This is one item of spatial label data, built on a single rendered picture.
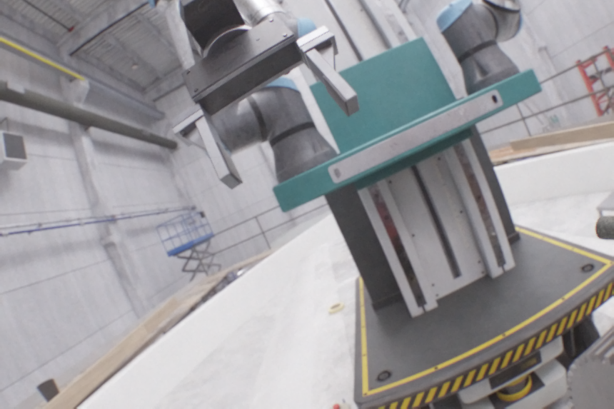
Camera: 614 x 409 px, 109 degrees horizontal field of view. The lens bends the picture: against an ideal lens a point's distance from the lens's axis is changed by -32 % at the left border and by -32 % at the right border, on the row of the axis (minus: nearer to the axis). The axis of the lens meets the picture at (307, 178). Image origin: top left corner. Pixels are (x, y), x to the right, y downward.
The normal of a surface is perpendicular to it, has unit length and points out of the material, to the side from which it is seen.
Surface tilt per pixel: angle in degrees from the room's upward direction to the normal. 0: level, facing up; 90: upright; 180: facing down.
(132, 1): 90
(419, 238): 90
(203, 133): 67
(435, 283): 90
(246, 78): 156
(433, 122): 90
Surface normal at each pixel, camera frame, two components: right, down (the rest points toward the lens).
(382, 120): -0.14, 0.02
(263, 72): 0.47, 0.76
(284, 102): 0.24, -0.15
